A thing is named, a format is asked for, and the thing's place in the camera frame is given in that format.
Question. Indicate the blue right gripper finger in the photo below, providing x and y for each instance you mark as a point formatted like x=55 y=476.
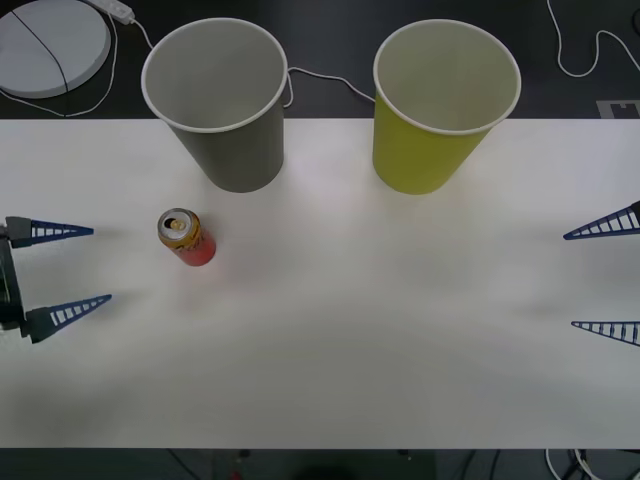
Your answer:
x=617 y=332
x=617 y=222

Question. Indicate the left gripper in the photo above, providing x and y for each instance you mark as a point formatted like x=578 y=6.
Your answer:
x=9 y=280

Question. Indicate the grey floor plate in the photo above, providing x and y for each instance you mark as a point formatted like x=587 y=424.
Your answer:
x=617 y=108

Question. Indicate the grey plastic waste bin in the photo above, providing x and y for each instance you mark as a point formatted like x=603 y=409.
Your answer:
x=240 y=150

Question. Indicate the white power strip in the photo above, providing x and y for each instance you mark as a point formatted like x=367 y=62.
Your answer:
x=112 y=7

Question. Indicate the red and yellow drink can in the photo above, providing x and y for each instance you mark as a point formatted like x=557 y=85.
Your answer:
x=192 y=245

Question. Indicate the white round disc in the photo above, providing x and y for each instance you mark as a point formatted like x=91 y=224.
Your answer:
x=50 y=45

